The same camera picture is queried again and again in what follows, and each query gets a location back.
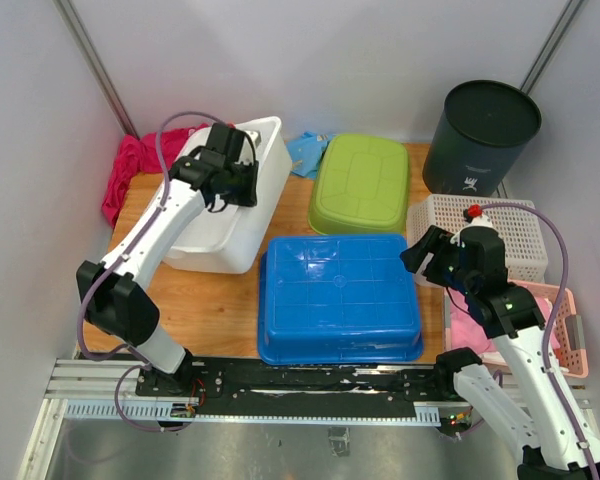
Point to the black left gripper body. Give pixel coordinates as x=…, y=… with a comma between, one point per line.
x=242, y=183

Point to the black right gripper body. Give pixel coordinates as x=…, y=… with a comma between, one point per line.
x=443, y=268

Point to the white plastic tub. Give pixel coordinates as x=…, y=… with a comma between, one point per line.
x=228, y=242

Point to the white perforated plastic basket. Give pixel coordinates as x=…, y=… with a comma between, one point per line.
x=526, y=257

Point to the blue plastic bin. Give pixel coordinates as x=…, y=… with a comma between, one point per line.
x=337, y=299

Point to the green plastic basin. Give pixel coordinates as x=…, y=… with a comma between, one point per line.
x=362, y=186

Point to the large dark blue cylindrical container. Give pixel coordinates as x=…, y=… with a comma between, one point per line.
x=484, y=127

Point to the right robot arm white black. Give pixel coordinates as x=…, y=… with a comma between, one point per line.
x=548, y=436

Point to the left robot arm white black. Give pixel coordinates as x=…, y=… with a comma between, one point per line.
x=113, y=291

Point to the pink towel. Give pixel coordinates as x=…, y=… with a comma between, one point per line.
x=465, y=332

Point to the blue printed cloth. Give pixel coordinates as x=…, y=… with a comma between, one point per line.
x=306, y=153

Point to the magenta object behind bins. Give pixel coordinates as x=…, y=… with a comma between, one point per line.
x=136, y=156

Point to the pink perforated basket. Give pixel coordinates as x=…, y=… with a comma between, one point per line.
x=567, y=338

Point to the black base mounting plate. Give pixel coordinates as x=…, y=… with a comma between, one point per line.
x=250, y=389

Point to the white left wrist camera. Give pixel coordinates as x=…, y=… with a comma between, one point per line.
x=254, y=138

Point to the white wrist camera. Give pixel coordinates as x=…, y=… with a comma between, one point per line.
x=254, y=138
x=482, y=221

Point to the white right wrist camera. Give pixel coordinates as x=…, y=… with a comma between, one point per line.
x=482, y=221

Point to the white slotted cable duct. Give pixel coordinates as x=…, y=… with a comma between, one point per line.
x=172, y=412

